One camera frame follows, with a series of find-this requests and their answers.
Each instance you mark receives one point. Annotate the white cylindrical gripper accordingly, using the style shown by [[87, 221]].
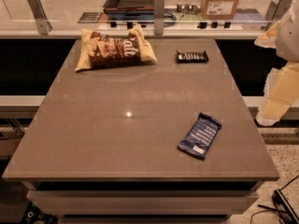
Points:
[[289, 37]]

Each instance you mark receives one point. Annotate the blue rxbar blueberry wrapper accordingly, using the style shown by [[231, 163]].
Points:
[[200, 137]]

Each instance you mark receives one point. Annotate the brown yellow chip bag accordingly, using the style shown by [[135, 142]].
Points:
[[100, 50]]

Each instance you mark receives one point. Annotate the cardboard box with label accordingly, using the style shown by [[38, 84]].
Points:
[[218, 9]]

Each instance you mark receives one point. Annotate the black candy bar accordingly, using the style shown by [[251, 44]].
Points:
[[192, 57]]

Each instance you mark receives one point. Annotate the dark green printed package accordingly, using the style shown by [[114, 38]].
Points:
[[33, 215]]

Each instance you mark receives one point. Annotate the middle metal railing post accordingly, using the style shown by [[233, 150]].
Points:
[[158, 17]]

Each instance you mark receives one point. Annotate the black power strip with cables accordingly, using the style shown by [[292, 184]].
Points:
[[282, 207]]

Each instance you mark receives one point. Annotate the left metal railing post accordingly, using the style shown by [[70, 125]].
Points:
[[42, 23]]

